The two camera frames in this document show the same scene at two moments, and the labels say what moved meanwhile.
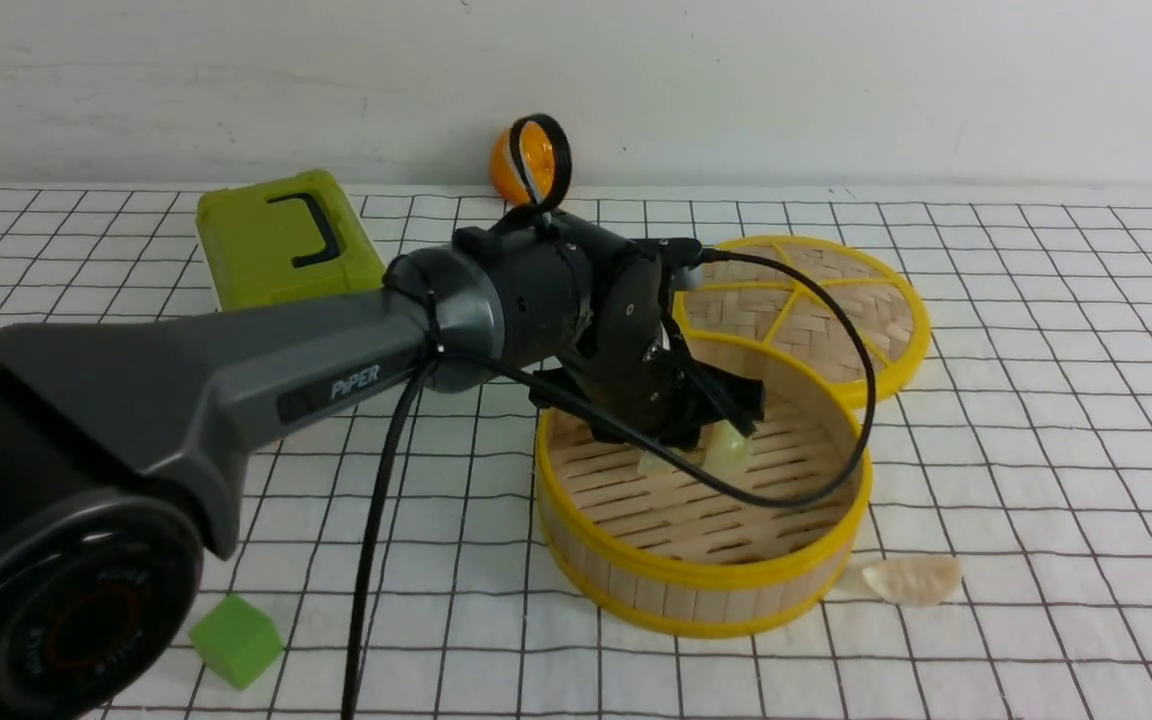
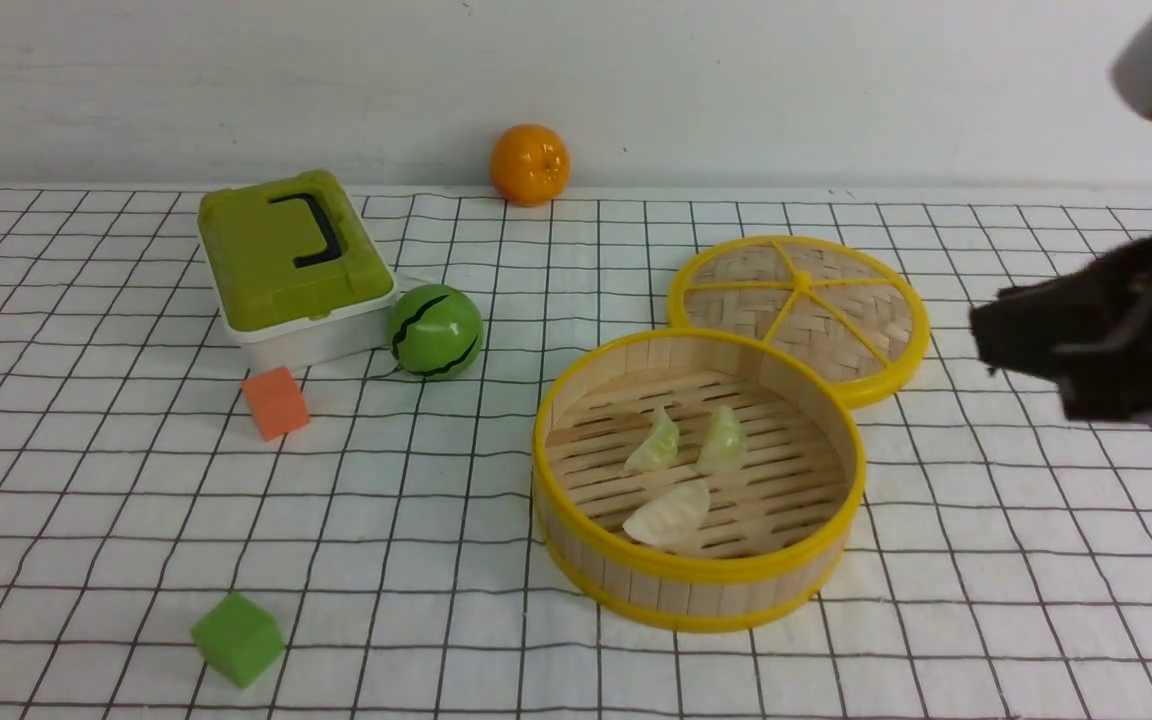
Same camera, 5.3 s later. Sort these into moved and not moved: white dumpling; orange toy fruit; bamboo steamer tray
Moved: white dumpling
Not moved: bamboo steamer tray; orange toy fruit
